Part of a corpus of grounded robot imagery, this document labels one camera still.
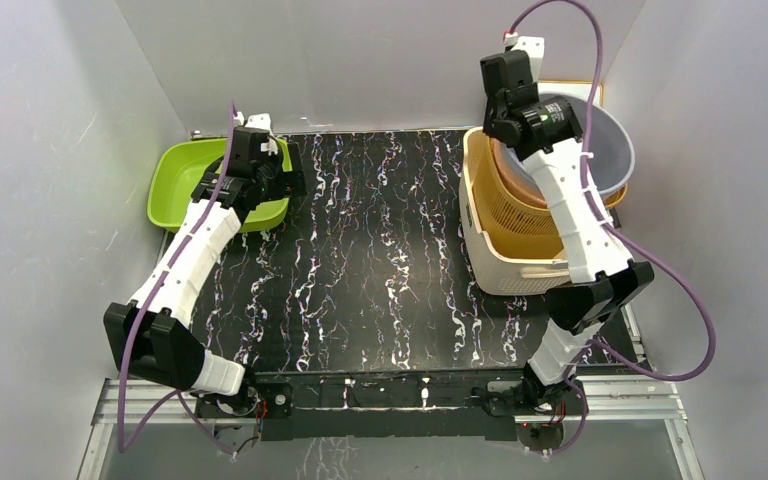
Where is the green plastic tub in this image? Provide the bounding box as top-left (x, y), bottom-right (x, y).
top-left (147, 137), bottom-right (290, 233)

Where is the grey plastic bucket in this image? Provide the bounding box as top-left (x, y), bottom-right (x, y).
top-left (493, 91), bottom-right (636, 205)

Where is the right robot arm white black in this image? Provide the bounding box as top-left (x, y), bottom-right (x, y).
top-left (480, 49), bottom-right (654, 414)

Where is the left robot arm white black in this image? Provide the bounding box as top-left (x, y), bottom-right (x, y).
top-left (103, 126), bottom-right (305, 416)

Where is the orange plastic bucket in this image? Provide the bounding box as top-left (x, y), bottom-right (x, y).
top-left (490, 139), bottom-right (548, 210)

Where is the yellow slatted plastic basket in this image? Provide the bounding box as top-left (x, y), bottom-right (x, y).
top-left (475, 135), bottom-right (629, 261)

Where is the cream perforated laundry basket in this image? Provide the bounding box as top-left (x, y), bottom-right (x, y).
top-left (458, 127), bottom-right (622, 297)

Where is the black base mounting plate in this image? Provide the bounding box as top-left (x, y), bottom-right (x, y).
top-left (195, 370), bottom-right (589, 444)

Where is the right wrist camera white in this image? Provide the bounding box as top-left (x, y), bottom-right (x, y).
top-left (503, 31), bottom-right (546, 82)

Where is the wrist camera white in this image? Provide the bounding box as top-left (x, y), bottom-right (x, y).
top-left (234, 111), bottom-right (279, 155)
top-left (503, 31), bottom-right (546, 82)

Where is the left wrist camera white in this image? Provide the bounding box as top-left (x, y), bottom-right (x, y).
top-left (234, 111), bottom-right (279, 155)

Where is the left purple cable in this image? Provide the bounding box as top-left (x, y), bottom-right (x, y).
top-left (116, 100), bottom-right (240, 457)

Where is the aluminium frame rail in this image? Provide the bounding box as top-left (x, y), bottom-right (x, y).
top-left (78, 375), bottom-right (704, 479)

